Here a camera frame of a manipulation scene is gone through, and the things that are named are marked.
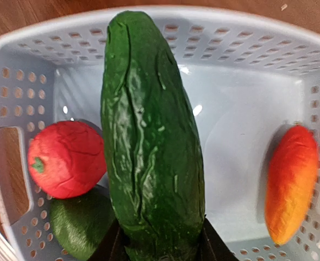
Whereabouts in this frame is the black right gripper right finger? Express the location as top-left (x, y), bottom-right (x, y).
top-left (196, 218), bottom-right (238, 261)

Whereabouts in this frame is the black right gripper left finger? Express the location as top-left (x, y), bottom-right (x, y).
top-left (88, 220), bottom-right (127, 261)

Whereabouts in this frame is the red tomato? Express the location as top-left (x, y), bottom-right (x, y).
top-left (27, 121), bottom-right (107, 199)

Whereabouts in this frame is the green cucumber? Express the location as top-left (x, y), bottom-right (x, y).
top-left (101, 11), bottom-right (205, 260)

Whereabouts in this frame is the green bell pepper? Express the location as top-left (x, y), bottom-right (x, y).
top-left (50, 185), bottom-right (115, 260)

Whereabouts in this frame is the orange red pepper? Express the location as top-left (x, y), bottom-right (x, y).
top-left (264, 125), bottom-right (319, 245)

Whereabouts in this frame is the light blue plastic basket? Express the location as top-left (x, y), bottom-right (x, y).
top-left (0, 5), bottom-right (320, 260)

